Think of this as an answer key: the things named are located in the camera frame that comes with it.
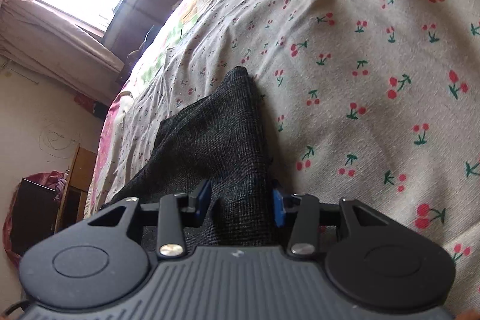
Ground dark grey knit pants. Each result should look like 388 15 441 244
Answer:
112 67 283 253

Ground wooden tv cabinet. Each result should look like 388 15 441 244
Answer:
55 145 97 233

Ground black television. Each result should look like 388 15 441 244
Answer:
10 179 59 256

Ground cherry print bed sheet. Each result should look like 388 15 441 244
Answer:
85 0 480 268

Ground right beige curtain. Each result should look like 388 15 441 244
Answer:
1 0 124 105

